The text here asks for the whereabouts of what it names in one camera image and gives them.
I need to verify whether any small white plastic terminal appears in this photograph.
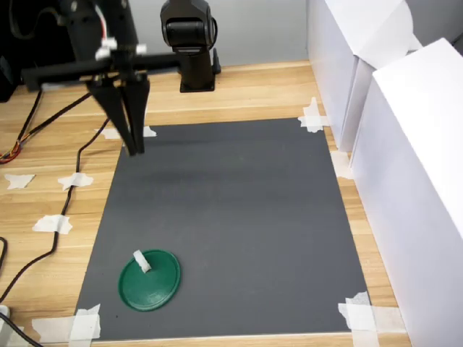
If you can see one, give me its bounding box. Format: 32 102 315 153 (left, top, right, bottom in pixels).
132 249 153 273

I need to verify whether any round green lid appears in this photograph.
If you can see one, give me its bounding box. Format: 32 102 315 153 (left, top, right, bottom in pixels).
118 248 182 312

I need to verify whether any white tape piece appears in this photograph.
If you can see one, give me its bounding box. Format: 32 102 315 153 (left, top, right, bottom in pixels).
95 124 158 148
329 150 354 180
57 172 95 192
32 214 74 236
30 303 103 343
297 96 331 134
337 291 407 347
3 173 37 191

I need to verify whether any dark grey mat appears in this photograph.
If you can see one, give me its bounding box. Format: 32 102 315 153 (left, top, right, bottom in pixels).
74 117 372 343

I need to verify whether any white box with folded flap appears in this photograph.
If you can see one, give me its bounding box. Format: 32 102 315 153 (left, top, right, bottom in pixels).
307 0 424 153

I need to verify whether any white power strip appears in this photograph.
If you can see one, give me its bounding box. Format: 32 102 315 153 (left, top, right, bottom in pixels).
0 304 12 347

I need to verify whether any small grey camera mount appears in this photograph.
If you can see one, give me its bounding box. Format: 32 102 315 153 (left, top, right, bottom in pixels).
94 37 148 61

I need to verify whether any black cable with coloured wires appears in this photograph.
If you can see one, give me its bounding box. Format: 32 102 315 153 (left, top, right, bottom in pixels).
0 92 93 166
0 89 44 163

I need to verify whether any thin black cable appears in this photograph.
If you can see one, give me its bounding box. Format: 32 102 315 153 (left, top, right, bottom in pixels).
0 117 111 303

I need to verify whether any black cable loop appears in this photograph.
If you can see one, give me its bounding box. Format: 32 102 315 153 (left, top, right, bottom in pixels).
0 236 9 273

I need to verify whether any black power cable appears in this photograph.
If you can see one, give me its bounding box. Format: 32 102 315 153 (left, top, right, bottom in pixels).
0 312 45 347

